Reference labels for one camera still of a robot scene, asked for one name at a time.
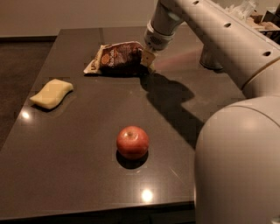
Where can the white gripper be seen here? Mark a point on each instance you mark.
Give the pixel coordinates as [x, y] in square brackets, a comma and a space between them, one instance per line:
[157, 38]

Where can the brown chip bag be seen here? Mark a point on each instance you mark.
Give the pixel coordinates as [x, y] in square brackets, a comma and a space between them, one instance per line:
[115, 57]

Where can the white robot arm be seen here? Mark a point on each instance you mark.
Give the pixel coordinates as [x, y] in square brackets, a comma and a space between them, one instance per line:
[237, 156]

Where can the red apple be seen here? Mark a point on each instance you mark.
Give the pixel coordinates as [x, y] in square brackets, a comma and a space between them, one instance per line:
[132, 142]

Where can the grey metal napkin bucket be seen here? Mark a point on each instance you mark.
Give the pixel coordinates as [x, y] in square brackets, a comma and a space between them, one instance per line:
[208, 59]

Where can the yellow sponge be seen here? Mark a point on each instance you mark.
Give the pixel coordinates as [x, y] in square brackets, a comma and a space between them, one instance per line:
[52, 94]

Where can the cluttered background shelf items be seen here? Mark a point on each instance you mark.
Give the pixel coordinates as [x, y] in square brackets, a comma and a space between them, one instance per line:
[267, 24]

